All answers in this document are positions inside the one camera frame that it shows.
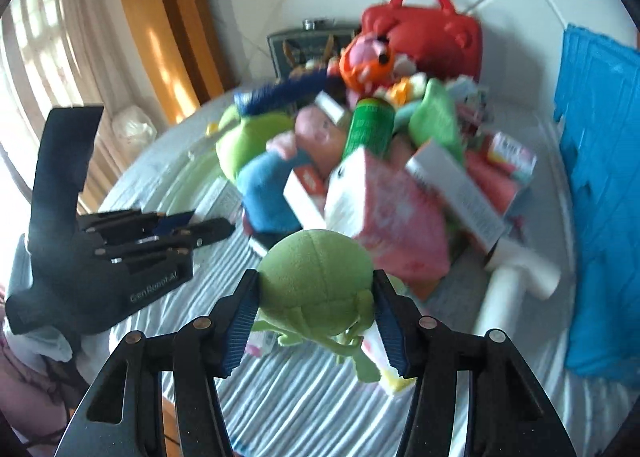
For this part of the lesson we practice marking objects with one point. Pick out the blue plush toy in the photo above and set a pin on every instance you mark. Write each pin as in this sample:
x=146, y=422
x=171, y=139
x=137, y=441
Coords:
x=265, y=197

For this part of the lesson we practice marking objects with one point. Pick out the round light green plush toy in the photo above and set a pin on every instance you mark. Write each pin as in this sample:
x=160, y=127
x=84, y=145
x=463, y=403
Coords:
x=315, y=277

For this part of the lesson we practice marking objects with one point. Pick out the white box with red label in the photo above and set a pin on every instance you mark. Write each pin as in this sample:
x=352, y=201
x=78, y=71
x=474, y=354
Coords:
x=300, y=197

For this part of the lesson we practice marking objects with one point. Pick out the green plush with red mark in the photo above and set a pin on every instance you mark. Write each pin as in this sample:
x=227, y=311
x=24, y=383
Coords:
x=435, y=117

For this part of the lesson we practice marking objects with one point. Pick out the white grey long box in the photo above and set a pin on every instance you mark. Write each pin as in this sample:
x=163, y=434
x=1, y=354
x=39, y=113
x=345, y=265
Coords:
x=460, y=192

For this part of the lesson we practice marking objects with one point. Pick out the blue bristled brush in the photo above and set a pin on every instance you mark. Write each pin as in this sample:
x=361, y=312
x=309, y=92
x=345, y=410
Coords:
x=285, y=92

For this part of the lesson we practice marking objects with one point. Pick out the red bear-shaped case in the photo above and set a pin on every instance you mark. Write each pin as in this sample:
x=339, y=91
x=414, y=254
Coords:
x=430, y=37

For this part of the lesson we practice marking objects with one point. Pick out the flat white packet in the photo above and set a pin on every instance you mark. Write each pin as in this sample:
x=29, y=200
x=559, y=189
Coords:
x=220, y=197

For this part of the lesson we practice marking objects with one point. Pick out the small pink white box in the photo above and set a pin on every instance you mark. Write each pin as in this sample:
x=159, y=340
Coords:
x=510, y=152

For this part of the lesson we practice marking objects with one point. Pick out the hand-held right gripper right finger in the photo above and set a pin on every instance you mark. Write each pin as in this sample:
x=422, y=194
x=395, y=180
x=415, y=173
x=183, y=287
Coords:
x=392, y=337

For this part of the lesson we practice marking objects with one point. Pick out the pile of toys and packets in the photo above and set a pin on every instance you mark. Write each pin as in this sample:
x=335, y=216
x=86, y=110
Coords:
x=310, y=412

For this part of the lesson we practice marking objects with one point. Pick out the white plastic bag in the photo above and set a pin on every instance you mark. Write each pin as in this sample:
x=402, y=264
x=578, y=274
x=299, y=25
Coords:
x=132, y=127

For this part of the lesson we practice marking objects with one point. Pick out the blue plastic crate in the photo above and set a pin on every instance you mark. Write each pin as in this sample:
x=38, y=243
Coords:
x=605, y=187

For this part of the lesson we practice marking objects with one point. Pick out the pale curtain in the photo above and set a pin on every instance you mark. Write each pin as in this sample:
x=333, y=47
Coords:
x=50, y=37

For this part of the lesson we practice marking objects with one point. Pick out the white yellow packet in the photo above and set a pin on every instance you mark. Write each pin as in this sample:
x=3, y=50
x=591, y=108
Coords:
x=390, y=367

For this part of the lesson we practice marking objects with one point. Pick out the pink clothing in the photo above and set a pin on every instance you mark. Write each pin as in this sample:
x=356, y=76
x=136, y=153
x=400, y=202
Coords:
x=25, y=387

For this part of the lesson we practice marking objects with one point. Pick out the green bottle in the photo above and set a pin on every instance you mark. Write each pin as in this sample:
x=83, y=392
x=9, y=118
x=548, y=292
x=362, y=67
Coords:
x=370, y=124

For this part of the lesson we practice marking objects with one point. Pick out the orange pink plush toy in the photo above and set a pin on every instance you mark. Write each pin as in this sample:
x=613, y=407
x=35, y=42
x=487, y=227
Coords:
x=370, y=62

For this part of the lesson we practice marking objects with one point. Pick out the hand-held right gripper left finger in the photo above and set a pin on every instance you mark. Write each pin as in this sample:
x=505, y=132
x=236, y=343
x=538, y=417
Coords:
x=240, y=332

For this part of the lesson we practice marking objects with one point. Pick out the pink white tissue pack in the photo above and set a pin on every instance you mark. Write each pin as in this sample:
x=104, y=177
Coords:
x=395, y=222

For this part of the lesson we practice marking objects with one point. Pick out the curved wooden frame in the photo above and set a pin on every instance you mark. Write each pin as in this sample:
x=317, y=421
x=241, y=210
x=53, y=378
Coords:
x=165, y=12

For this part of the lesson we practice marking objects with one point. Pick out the dark metal box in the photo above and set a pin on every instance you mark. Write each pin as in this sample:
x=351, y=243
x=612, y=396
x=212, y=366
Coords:
x=295, y=49

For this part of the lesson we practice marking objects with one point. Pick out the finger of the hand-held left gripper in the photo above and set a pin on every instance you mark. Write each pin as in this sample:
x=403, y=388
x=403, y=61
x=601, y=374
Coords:
x=210, y=232
x=170, y=223

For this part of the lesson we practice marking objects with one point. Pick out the pink cardboard box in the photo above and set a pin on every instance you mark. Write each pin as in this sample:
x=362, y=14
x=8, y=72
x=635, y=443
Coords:
x=492, y=187

